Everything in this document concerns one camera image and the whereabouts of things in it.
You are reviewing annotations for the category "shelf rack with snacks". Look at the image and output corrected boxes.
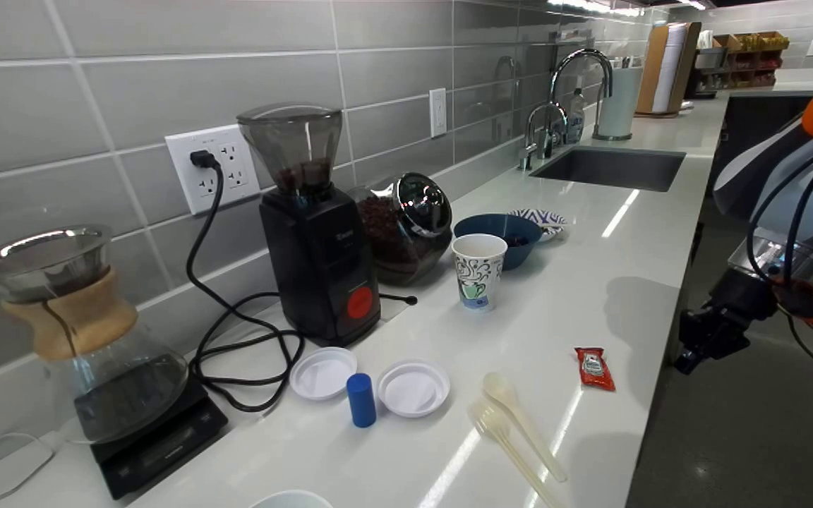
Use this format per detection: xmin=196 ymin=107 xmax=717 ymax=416
xmin=709 ymin=28 xmax=792 ymax=94

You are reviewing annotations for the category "white wall light switch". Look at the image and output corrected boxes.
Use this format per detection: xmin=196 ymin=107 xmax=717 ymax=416
xmin=426 ymin=86 xmax=452 ymax=141

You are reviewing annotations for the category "glass pour-over coffee carafe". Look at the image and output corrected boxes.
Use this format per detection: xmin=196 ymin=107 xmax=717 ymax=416
xmin=0 ymin=224 xmax=193 ymax=447

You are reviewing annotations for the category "small blue cap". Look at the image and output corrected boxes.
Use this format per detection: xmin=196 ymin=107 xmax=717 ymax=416
xmin=343 ymin=369 xmax=380 ymax=431

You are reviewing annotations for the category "black coffee grinder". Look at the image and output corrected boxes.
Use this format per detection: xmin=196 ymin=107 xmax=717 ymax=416
xmin=233 ymin=101 xmax=384 ymax=351

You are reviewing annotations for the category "white wall power outlet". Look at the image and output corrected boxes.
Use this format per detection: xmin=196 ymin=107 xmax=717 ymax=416
xmin=160 ymin=121 xmax=264 ymax=218

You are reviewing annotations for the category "grey cable from outlet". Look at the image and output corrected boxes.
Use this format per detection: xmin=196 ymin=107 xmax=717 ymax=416
xmin=0 ymin=427 xmax=62 ymax=508

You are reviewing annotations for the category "blue bowl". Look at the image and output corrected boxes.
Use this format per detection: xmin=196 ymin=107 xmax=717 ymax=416
xmin=452 ymin=213 xmax=546 ymax=273

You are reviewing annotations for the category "cream plastic utensil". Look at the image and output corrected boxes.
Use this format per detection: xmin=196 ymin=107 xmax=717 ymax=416
xmin=480 ymin=369 xmax=569 ymax=486
xmin=464 ymin=399 xmax=565 ymax=508

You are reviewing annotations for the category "white plastic cup lid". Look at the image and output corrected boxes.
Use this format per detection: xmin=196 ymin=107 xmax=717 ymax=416
xmin=371 ymin=359 xmax=455 ymax=424

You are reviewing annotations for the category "black coffee scale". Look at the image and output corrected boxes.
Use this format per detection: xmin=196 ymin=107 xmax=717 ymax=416
xmin=85 ymin=373 xmax=233 ymax=502

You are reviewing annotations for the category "small chrome water tap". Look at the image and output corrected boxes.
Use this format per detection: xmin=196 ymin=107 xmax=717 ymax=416
xmin=518 ymin=100 xmax=572 ymax=174

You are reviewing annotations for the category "red ketchup packet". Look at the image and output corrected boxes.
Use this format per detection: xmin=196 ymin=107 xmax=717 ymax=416
xmin=572 ymin=344 xmax=617 ymax=395

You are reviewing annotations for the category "small patterned dish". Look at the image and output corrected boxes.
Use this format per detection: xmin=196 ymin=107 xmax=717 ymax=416
xmin=512 ymin=203 xmax=569 ymax=242

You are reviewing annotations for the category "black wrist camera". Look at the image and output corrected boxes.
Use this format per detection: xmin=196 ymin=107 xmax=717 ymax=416
xmin=717 ymin=266 xmax=781 ymax=325

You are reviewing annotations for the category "undermount kitchen sink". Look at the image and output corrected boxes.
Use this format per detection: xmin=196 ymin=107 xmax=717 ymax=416
xmin=527 ymin=145 xmax=689 ymax=194

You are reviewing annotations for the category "white small dish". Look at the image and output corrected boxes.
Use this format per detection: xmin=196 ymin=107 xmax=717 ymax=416
xmin=288 ymin=344 xmax=360 ymax=403

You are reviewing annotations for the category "black robot wrist cable bundle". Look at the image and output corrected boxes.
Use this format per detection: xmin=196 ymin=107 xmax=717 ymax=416
xmin=742 ymin=145 xmax=813 ymax=380

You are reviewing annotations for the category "black grinder power cable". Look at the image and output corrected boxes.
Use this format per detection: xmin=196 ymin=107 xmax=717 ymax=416
xmin=184 ymin=148 xmax=311 ymax=416

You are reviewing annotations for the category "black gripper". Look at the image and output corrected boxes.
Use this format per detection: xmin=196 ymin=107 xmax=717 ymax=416
xmin=670 ymin=304 xmax=759 ymax=375

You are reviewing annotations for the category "tall chrome kitchen faucet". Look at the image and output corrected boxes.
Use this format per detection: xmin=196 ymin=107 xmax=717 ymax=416
xmin=545 ymin=46 xmax=617 ymax=148

